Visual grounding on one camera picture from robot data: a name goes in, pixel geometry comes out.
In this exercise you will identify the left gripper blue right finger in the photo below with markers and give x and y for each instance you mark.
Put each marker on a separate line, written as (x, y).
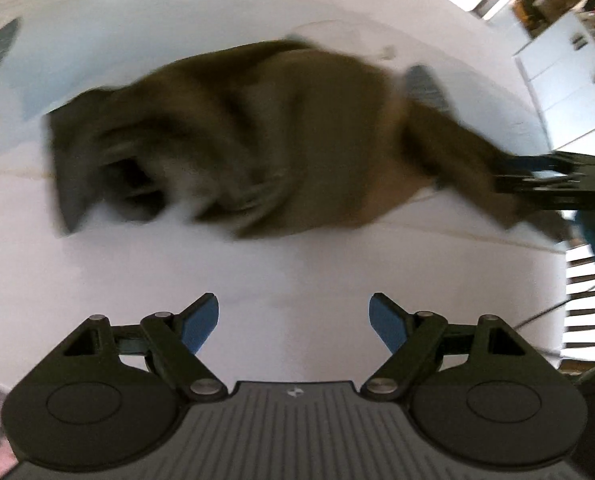
(388, 320)

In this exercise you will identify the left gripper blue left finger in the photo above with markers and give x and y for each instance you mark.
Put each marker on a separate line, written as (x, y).
(198, 321)

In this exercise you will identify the brown two-tone sweater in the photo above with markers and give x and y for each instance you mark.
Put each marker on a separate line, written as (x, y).
(271, 139)

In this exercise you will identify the white drawer cabinet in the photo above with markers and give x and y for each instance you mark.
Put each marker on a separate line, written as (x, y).
(559, 68)

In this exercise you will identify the wooden chair with black seat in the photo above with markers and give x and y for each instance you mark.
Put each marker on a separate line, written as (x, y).
(579, 321)

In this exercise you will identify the patterned white blue table mat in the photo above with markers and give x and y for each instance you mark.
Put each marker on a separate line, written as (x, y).
(68, 46)

